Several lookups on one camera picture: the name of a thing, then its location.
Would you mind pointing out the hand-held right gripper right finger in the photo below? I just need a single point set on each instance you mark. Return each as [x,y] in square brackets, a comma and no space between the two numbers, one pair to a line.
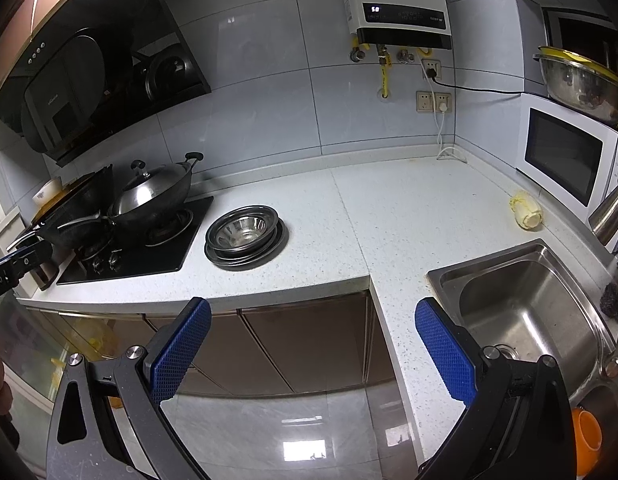
[446,355]

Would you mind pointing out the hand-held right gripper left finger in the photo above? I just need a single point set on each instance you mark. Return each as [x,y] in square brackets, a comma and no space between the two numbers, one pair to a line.
[181,345]

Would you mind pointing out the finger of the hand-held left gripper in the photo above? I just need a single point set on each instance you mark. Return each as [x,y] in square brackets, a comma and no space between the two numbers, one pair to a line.
[29,256]

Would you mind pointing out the small steel bowl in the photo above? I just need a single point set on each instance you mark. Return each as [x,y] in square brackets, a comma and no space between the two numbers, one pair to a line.
[224,232]
[245,235]

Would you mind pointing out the plain steel plate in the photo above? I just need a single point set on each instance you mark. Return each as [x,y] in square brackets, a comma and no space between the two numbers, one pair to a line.
[275,220]

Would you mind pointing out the person's left hand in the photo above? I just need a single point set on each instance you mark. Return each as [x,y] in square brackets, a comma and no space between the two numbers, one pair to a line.
[0,390]

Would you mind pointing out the brown cabinet door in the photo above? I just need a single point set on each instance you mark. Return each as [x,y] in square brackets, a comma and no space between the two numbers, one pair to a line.
[314,340]
[229,360]

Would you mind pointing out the black frying pan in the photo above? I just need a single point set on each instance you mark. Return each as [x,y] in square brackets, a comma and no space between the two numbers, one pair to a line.
[74,220]

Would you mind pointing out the white container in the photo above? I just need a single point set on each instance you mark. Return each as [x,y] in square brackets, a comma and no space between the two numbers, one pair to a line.
[46,191]

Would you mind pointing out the stainless steel sink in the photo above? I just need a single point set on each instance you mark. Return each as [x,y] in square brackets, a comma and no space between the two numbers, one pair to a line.
[519,305]

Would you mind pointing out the black glass gas stove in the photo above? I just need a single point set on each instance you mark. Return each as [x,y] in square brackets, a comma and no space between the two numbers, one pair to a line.
[154,260]

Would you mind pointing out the steel wok lid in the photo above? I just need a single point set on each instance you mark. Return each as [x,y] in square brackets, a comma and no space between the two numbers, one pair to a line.
[144,187]

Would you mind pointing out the steel wok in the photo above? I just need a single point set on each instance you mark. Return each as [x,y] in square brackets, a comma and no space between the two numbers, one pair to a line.
[174,187]

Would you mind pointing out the orange plastic cup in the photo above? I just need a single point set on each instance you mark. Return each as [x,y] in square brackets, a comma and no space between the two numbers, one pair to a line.
[586,435]

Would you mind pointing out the pale yellow napa cabbage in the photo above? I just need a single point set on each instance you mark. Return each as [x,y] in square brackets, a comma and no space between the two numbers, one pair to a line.
[525,212]

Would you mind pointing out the dark steel wool scrubber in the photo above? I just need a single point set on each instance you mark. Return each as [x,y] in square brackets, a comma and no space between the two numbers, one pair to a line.
[612,302]

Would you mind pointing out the black range hood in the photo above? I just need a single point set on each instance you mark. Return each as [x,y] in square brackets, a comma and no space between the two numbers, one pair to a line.
[89,85]

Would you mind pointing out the steel kettle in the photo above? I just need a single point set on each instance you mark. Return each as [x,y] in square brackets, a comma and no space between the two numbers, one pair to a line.
[611,220]

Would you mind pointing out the white microwave oven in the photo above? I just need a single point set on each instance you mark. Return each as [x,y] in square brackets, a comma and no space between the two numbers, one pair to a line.
[559,152]

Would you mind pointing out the yellow gas pipe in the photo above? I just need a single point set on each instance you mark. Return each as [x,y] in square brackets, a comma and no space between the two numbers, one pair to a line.
[385,72]

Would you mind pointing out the large steel basin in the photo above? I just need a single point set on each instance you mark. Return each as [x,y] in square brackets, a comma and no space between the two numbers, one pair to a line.
[579,87]

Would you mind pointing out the brass pipe valve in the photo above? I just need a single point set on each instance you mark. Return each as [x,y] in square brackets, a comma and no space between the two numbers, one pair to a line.
[358,53]
[404,55]

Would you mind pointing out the yellow plastic lid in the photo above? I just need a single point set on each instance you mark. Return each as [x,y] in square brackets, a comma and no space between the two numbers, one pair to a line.
[574,55]

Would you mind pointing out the beige wall socket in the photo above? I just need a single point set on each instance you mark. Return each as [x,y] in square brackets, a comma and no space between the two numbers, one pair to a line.
[425,101]

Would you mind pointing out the white wall socket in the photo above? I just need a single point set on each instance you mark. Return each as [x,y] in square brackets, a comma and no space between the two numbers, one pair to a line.
[431,66]

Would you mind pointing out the grey wall cabinet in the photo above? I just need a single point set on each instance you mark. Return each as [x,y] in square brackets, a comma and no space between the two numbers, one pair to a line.
[574,27]

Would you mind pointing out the white wall water heater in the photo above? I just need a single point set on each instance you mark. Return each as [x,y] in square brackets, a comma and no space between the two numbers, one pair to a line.
[394,5]

